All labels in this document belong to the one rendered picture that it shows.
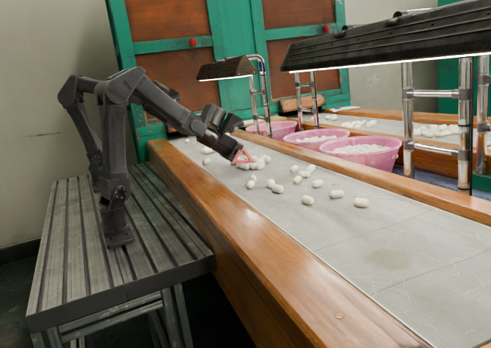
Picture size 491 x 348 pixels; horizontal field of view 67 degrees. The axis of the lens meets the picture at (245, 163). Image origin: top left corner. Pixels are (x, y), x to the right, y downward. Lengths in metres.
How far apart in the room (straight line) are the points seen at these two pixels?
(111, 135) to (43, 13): 1.94
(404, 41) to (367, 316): 0.42
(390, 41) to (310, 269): 0.39
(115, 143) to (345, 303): 0.73
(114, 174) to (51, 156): 1.87
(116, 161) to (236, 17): 1.38
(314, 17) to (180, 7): 0.81
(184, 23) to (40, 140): 1.32
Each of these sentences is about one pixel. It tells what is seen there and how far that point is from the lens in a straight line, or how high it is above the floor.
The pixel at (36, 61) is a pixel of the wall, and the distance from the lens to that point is 2.87.
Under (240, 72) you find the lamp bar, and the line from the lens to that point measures 1.36.
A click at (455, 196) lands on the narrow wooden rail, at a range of 0.85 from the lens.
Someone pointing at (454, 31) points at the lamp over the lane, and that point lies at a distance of 0.61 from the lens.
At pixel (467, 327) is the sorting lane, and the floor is 0.74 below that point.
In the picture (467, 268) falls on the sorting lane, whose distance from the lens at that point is 0.65.
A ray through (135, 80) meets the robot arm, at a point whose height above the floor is 1.07.
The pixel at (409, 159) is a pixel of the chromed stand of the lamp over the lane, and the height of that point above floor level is 0.81.
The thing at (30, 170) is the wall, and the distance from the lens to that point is 2.91.
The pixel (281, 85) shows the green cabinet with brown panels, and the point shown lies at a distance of 2.30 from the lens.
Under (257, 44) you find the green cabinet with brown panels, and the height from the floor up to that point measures 1.20.
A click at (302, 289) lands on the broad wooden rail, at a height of 0.76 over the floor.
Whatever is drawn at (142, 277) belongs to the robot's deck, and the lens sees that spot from 0.84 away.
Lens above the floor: 1.06
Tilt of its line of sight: 14 degrees down
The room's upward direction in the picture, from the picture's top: 8 degrees counter-clockwise
